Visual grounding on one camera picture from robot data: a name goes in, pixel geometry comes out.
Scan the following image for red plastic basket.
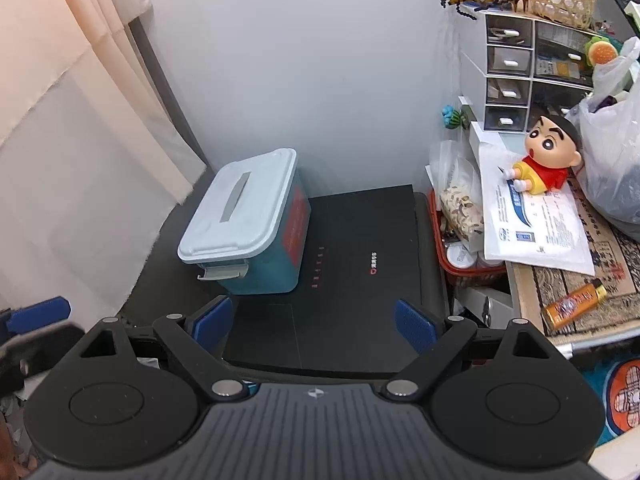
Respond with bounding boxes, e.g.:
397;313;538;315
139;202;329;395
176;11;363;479
430;192;508;288

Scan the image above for small hamburger frog toy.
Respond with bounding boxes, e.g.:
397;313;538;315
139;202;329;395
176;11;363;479
584;34;622;68

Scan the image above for white printed envelope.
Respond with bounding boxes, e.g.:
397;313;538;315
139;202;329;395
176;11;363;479
470;122;596;276

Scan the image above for woven bamboo basket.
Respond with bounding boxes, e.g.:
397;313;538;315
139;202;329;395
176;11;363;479
521;0;599;30

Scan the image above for cream curtain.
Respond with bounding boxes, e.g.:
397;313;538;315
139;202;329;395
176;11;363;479
0;0;208;313

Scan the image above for blue plastic storage bin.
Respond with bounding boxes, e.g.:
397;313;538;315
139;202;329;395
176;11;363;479
195;167;312;295

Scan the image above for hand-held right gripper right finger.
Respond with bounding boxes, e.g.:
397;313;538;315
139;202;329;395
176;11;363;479
384;299;557;402

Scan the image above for boy figurine in red shirt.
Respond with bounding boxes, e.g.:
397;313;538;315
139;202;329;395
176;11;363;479
497;115;583;196

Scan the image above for white plastic bag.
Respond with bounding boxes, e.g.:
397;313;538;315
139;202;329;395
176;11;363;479
565;37;640;238

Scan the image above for cartoon printed blanket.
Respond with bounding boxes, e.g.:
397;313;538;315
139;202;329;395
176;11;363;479
575;345;640;448

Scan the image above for white bin lid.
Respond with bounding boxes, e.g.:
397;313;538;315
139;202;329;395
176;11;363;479
177;148;298;265

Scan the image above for white round jar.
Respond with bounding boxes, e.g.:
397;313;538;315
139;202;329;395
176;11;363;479
446;242;477;268

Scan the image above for grey folding table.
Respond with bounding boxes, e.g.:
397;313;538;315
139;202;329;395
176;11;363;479
555;325;640;361

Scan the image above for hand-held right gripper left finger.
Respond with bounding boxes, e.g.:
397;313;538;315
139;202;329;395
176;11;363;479
77;296;249;402

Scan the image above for white drawer organizer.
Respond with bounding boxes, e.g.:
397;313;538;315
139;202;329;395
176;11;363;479
459;10;598;133

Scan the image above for printed table mat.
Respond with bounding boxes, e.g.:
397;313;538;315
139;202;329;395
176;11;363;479
507;175;640;346

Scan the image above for orange small bottle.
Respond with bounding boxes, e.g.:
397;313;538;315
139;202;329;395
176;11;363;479
542;280;608;332

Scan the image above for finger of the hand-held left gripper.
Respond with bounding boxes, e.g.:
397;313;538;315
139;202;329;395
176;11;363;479
0;324;85;396
0;296;71;336

